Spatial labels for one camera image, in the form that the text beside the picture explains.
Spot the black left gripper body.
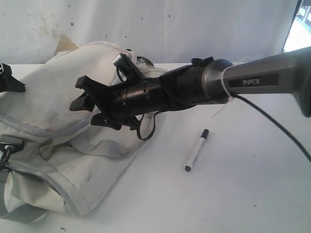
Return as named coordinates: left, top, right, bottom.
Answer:
left=0, top=63, right=26, bottom=93

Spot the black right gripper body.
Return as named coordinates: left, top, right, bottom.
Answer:
left=100, top=79, right=169, bottom=129

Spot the white fabric backpack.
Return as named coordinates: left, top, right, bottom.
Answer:
left=0, top=41, right=165, bottom=223

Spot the white black marker pen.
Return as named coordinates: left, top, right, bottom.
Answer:
left=185, top=129, right=209, bottom=172

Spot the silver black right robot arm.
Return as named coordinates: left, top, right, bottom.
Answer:
left=70, top=48, right=311, bottom=130

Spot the white backdrop cloth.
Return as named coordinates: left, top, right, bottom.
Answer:
left=0, top=0, right=297, bottom=64

